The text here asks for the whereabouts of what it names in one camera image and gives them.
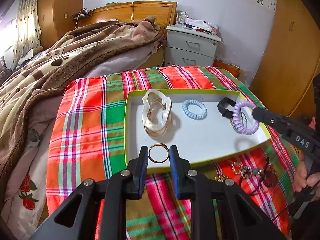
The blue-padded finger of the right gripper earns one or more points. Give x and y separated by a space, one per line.
266 117

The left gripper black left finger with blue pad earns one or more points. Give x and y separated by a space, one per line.
97 208

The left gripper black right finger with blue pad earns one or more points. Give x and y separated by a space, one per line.
218 209

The black wrist band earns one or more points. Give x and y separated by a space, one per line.
223 107

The translucent white hair claw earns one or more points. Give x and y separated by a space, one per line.
156 115

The person's right hand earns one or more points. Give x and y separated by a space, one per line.
301 178

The black elastic hair band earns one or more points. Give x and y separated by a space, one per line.
253 186

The wooden wardrobe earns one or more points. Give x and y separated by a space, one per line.
283 82

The gold rhinestone hair clip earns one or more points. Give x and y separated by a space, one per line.
245 172

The yellow-green shallow box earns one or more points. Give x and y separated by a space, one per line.
199 141

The colourful plaid cloth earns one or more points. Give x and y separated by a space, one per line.
88 142

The floral white bed sheet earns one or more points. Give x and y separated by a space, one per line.
25 195

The grey bedside cabinet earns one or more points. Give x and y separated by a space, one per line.
188 47

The clutter on bedside cabinet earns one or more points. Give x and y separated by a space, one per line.
182 18

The wooden headboard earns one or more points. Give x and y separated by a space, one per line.
164 12

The brown patterned blanket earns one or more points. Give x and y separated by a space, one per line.
70 58

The floral curtain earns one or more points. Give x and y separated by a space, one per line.
28 29

